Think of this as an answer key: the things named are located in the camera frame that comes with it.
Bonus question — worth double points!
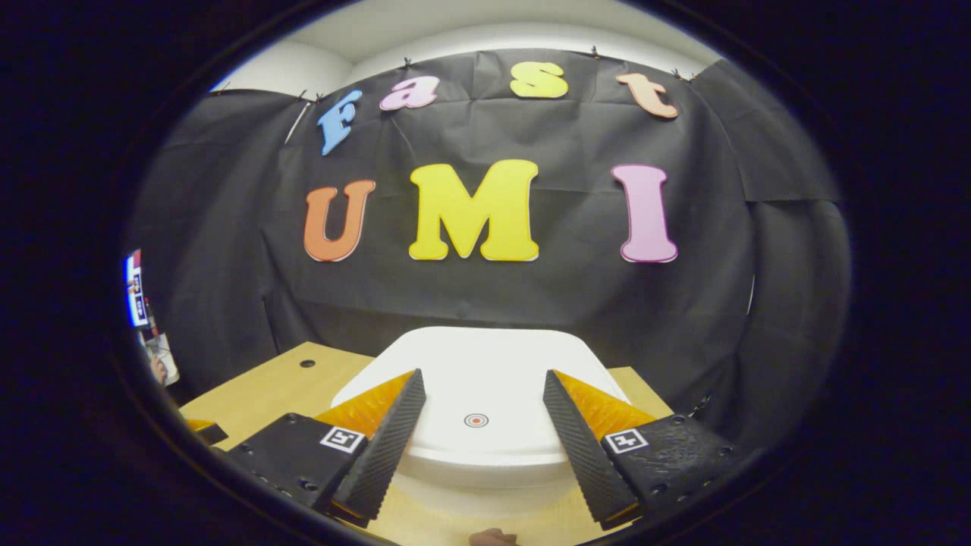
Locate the white side desk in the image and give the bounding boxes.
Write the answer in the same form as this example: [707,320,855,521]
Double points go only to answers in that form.
[144,334,181,388]

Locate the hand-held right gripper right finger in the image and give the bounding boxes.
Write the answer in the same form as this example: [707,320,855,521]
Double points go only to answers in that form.
[542,369,748,532]

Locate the computer monitor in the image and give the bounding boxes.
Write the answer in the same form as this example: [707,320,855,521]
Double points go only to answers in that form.
[124,249,150,329]

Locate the wooden desktop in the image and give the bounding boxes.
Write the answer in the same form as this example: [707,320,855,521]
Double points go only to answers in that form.
[180,341,676,546]

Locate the black backdrop cloth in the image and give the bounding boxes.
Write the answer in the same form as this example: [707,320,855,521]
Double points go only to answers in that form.
[125,47,854,448]

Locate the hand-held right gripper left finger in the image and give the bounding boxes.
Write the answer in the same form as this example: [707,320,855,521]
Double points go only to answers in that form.
[228,369,427,529]

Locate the white desktop garbage bin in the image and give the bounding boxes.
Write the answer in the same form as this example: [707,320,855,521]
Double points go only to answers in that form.
[332,326,632,524]

